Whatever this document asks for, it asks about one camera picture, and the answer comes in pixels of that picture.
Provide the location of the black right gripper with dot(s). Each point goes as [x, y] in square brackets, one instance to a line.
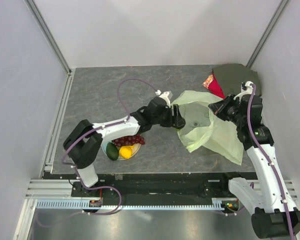
[218, 108]

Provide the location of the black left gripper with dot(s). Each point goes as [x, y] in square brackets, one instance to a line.
[176, 121]

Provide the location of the light green plastic bag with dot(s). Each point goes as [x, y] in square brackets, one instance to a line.
[203, 129]

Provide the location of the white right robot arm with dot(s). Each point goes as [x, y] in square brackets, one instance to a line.
[273, 211]

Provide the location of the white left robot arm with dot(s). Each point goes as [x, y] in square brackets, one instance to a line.
[84, 142]

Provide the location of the red cloth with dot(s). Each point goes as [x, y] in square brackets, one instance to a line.
[215, 88]

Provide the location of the floral patterned cloth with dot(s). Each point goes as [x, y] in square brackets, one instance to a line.
[208, 81]

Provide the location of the olive green cloth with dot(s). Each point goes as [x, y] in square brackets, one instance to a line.
[230, 76]

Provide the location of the cream and blue plate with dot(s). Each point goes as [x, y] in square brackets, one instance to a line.
[136, 149]

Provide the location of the red grape bunch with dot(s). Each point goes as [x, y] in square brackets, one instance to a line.
[129, 140]

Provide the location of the yellow crumpled fruit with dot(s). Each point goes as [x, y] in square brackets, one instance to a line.
[126, 152]

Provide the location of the dark green avocado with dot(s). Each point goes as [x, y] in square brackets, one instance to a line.
[112, 151]

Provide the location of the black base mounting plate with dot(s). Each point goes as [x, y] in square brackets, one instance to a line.
[202, 185]

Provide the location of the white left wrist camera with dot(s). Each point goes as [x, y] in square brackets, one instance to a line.
[167, 95]

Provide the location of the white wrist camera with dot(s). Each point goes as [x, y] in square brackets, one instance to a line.
[246, 88]
[167, 95]

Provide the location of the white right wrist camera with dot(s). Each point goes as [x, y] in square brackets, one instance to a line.
[246, 88]

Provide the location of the right aluminium frame rail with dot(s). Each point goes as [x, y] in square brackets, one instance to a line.
[279, 11]

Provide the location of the aluminium frame rail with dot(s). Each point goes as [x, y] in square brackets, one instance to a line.
[279, 11]
[61, 87]

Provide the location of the left aluminium frame rail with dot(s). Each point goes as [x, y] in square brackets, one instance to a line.
[61, 87]

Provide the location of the front aluminium extrusion frame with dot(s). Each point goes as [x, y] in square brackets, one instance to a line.
[40, 190]

